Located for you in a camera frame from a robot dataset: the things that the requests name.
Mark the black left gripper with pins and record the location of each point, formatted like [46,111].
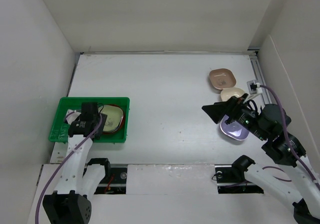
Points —
[98,135]

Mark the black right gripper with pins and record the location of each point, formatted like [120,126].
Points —
[216,111]

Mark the cream square plate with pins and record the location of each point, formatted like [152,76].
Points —
[226,94]

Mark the green square plate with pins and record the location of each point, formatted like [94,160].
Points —
[113,119]

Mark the red round plate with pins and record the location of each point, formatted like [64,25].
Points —
[121,126]

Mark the pink square plate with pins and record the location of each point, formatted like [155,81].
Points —
[222,79]

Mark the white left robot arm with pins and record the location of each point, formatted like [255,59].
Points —
[70,202]

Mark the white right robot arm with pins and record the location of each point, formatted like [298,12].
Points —
[269,124]

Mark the green plastic bin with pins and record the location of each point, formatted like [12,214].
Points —
[59,129]

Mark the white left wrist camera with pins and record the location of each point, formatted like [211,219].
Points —
[71,115]

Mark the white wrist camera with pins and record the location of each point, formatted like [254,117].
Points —
[254,88]
[71,115]

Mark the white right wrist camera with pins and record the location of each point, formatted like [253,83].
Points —
[254,88]

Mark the aluminium rail right side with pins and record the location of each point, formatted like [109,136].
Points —
[258,74]

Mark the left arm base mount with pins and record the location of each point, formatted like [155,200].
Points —
[115,183]

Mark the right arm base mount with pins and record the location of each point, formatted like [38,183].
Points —
[229,181]

